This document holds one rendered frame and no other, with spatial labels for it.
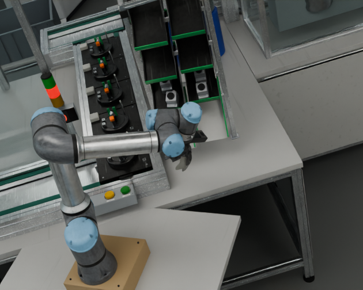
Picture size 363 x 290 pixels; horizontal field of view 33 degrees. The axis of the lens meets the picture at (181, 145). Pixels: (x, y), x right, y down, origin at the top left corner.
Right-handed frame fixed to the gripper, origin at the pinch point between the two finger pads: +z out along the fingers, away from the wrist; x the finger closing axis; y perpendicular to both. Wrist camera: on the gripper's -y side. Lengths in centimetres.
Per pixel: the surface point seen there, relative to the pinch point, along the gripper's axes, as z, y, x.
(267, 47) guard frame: 23, -96, -47
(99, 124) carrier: 43, 1, -54
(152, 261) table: 21.6, 24.7, 24.9
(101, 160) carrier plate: 34.3, 13.9, -31.3
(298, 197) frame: 28, -54, 30
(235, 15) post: 45, -114, -89
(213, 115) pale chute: 6.2, -30.6, -14.9
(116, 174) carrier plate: 28.2, 13.8, -18.9
